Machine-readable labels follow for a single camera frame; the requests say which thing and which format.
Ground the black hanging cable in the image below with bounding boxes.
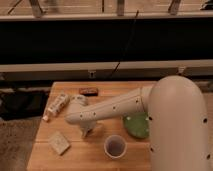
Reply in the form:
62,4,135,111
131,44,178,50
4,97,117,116
106,9,140,80

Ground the white toothpaste tube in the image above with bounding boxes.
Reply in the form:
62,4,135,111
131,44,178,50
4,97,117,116
42,93,70,122

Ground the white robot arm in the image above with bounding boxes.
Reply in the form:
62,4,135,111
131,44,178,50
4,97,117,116
65,75,211,171

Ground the green round plate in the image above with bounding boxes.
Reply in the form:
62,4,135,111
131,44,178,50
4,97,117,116
122,113,149,139

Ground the dark brown rectangular block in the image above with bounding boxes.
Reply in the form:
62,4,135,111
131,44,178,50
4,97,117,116
79,88,98,96

